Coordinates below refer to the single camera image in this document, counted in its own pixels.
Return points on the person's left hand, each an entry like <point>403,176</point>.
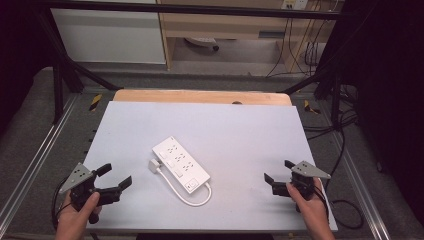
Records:
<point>71,221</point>

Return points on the wooden table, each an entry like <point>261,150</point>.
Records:
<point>200,97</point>

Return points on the white wall socket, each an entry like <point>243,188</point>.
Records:
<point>295,4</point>

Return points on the white cabinet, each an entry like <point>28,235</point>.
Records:
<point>106,36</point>

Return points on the office chair base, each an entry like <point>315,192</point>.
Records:
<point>203,41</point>

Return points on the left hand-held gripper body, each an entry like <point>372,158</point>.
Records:
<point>78,176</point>

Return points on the black curtain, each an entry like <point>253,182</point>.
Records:
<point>390,100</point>
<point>18,50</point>

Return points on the aluminium floor rail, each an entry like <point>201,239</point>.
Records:
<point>36,156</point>
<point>361,190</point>

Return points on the white power plug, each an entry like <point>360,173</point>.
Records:
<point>154,165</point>

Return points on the black metal frame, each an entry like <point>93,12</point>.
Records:
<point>186,8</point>

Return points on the white power strip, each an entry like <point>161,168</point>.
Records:
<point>181,165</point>

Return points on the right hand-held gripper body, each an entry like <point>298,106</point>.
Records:
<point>308,170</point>

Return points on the person's right hand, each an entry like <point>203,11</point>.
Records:
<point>313,210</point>

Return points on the wooden desk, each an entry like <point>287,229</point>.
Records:
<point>216,23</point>

